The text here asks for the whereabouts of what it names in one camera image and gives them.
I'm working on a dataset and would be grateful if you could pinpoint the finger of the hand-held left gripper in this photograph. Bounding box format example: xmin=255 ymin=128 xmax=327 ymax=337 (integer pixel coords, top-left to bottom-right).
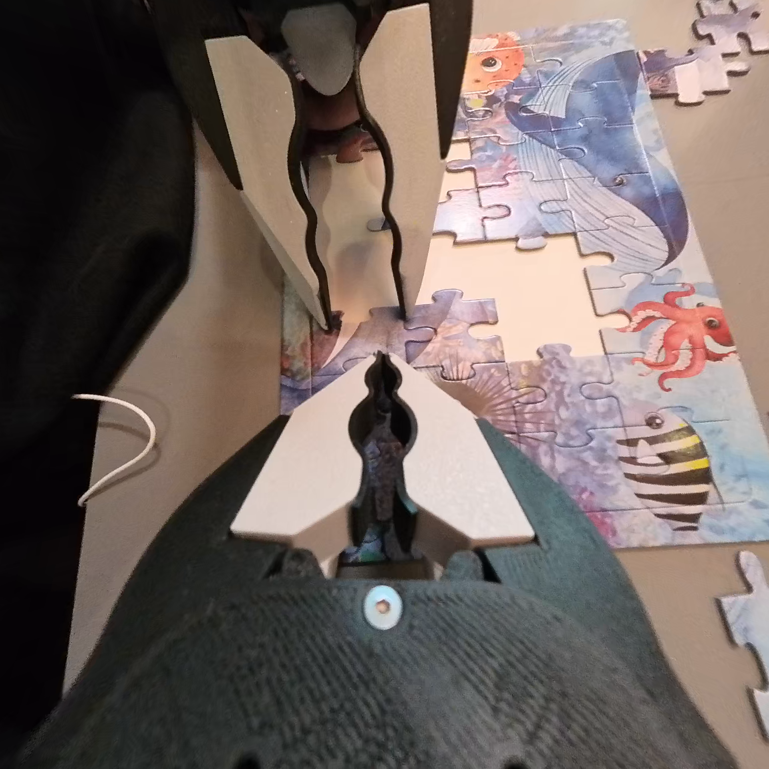
xmin=206 ymin=35 xmax=334 ymax=331
xmin=357 ymin=5 xmax=442 ymax=320

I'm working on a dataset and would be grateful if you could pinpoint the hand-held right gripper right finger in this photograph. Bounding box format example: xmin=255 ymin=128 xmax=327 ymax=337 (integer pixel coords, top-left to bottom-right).
xmin=384 ymin=351 xmax=537 ymax=578

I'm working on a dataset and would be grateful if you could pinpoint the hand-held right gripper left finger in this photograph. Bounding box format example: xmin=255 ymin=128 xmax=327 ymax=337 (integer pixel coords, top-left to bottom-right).
xmin=230 ymin=351 xmax=385 ymax=574

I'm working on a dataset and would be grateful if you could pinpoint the dolphin tail puzzle piece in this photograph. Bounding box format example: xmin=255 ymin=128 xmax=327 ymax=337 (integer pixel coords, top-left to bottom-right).
xmin=318 ymin=308 xmax=421 ymax=376

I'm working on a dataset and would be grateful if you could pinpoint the assembled sea jigsaw puzzle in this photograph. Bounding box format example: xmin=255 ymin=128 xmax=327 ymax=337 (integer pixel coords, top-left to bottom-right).
xmin=279 ymin=18 xmax=769 ymax=550

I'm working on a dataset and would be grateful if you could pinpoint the blue lilac puzzle piece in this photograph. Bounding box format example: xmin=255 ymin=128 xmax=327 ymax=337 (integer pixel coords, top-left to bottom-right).
xmin=714 ymin=550 xmax=769 ymax=725

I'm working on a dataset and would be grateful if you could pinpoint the striped white purple puzzle piece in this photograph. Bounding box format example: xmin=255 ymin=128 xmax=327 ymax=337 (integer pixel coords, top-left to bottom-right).
xmin=638 ymin=45 xmax=753 ymax=108

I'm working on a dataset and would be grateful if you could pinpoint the purple blue puzzle piece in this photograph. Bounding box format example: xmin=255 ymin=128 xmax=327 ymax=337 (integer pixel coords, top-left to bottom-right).
xmin=694 ymin=0 xmax=765 ymax=59

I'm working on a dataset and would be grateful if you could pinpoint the white drawstring cord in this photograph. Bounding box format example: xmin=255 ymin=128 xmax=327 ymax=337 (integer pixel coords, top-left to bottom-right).
xmin=71 ymin=393 xmax=159 ymax=507

